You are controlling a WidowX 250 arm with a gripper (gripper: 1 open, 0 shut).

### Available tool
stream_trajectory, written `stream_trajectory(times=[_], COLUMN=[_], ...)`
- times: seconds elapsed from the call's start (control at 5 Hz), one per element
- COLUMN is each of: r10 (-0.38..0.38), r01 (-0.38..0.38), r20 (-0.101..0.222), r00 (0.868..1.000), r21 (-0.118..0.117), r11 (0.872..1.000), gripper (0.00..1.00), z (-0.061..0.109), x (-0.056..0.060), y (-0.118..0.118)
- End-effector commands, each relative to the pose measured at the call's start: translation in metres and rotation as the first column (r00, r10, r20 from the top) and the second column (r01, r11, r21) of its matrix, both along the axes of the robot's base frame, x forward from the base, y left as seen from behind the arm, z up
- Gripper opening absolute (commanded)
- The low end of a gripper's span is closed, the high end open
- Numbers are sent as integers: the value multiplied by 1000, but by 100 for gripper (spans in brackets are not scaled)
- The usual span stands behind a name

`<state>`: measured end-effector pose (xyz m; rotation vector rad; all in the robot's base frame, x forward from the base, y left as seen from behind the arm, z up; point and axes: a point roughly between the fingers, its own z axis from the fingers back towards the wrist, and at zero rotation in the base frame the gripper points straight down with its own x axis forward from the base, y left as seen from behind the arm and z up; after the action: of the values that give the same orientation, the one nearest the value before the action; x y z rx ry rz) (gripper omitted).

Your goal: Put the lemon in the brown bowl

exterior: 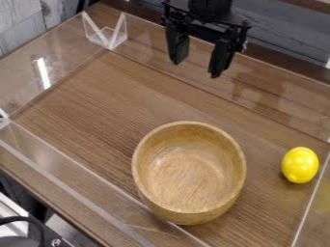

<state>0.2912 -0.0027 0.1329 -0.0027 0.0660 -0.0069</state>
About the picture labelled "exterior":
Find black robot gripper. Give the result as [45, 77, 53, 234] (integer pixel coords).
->
[163, 0, 252, 78]

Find yellow lemon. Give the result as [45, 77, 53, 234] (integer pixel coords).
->
[281, 147, 320, 184]

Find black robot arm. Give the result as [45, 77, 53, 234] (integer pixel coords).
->
[162, 0, 252, 78]

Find brown wooden bowl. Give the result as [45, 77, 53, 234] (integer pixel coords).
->
[131, 121, 248, 225]

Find clear acrylic corner bracket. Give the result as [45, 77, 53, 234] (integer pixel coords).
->
[82, 12, 129, 50]

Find black cable lower left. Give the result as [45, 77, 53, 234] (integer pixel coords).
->
[0, 215, 47, 247]

